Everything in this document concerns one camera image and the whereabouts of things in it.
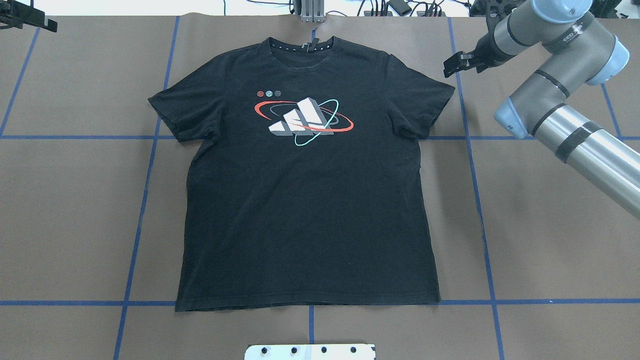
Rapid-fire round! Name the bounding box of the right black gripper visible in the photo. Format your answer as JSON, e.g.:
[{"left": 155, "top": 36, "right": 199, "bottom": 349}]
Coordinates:
[{"left": 443, "top": 39, "right": 501, "bottom": 78}]

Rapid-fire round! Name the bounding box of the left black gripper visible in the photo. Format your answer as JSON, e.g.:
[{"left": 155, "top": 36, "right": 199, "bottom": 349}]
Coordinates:
[{"left": 0, "top": 0, "right": 46, "bottom": 28}]

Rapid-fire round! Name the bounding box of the black graphic t-shirt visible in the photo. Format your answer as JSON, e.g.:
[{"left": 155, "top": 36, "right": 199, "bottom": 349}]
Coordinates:
[{"left": 148, "top": 37, "right": 455, "bottom": 312}]

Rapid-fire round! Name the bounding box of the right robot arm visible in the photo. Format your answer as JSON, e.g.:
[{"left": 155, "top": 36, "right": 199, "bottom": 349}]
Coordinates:
[{"left": 443, "top": 0, "right": 640, "bottom": 218}]

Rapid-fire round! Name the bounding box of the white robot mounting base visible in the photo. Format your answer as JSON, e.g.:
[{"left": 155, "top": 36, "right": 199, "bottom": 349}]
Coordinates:
[{"left": 244, "top": 343, "right": 377, "bottom": 360}]

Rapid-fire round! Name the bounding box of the aluminium frame post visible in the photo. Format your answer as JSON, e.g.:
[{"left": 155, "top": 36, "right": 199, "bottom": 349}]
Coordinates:
[{"left": 294, "top": 0, "right": 326, "bottom": 23}]

